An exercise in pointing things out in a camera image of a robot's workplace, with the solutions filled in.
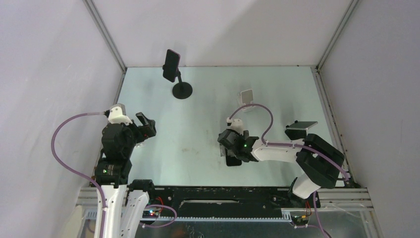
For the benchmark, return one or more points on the controller board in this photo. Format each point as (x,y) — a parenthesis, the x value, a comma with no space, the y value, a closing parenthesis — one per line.
(151,214)
(300,220)

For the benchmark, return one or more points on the phone on tall stand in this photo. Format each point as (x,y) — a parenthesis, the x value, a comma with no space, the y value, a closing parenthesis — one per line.
(171,64)

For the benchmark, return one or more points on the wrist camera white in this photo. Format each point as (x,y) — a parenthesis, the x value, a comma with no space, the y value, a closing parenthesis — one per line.
(236,125)
(117,115)

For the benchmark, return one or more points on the right controller board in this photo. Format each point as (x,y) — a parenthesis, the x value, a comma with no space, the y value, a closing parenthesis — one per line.
(300,220)

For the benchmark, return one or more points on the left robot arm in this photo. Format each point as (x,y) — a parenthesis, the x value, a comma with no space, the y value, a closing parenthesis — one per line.
(121,204)

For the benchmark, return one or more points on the black phone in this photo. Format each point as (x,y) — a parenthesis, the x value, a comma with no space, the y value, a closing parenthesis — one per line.
(301,125)
(232,161)

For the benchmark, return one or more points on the left controller board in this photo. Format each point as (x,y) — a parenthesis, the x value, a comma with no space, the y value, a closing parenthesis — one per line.
(151,214)

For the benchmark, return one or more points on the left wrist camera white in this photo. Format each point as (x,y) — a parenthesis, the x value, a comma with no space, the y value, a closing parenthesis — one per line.
(117,115)

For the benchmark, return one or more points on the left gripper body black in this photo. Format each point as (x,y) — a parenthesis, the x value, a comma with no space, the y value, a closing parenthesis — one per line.
(139,134)

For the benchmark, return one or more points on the white folding phone stand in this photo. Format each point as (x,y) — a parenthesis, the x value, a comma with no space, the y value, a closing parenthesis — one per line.
(246,97)

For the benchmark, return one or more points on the black round-base phone stand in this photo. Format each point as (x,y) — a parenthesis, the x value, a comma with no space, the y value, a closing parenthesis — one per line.
(181,90)

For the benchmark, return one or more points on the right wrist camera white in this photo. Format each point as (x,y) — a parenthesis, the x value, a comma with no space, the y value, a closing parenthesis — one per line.
(236,125)

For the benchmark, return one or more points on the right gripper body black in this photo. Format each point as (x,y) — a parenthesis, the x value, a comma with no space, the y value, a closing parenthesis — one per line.
(245,136)

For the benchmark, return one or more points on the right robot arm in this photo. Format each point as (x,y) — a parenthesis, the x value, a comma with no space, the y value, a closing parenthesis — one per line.
(320,162)

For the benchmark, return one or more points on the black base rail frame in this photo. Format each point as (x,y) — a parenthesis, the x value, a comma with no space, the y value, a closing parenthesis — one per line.
(247,203)

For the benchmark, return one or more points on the black wedge phone stand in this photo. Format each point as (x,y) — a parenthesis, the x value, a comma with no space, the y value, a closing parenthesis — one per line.
(296,134)

